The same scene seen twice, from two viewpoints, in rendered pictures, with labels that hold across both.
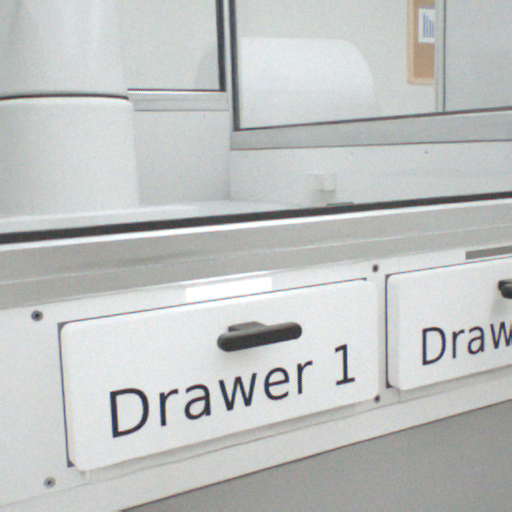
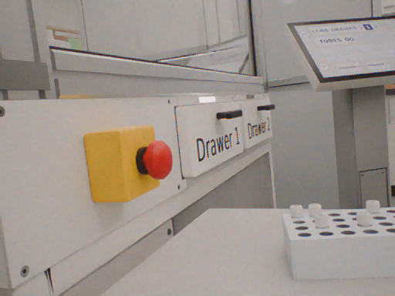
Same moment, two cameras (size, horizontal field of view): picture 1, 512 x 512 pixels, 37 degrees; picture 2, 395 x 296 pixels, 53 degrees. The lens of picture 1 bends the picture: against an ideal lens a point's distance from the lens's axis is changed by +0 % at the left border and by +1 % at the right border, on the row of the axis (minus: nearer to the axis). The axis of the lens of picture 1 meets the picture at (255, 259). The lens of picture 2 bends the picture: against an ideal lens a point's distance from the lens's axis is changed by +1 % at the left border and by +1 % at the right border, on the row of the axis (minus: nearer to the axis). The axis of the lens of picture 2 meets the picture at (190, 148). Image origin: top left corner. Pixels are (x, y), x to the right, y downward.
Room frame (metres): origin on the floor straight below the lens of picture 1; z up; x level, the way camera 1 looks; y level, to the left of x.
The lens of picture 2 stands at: (0.06, 0.48, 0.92)
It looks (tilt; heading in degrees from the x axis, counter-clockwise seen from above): 6 degrees down; 324
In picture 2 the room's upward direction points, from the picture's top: 6 degrees counter-clockwise
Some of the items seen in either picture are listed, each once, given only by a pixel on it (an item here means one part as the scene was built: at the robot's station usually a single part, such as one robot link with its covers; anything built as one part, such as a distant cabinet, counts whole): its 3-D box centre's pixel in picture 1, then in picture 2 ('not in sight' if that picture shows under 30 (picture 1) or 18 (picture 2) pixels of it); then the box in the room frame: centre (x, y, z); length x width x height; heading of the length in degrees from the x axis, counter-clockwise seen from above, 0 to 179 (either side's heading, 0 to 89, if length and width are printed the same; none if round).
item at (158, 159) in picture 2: not in sight; (154, 159); (0.40, 0.28, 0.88); 0.04 x 0.03 x 0.04; 121
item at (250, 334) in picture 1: (252, 333); (227, 114); (0.59, 0.00, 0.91); 0.07 x 0.04 x 0.01; 121
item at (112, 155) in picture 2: not in sight; (126, 161); (0.43, 0.29, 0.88); 0.07 x 0.05 x 0.07; 121
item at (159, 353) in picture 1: (237, 364); (215, 133); (0.61, 0.02, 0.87); 0.29 x 0.02 x 0.11; 121
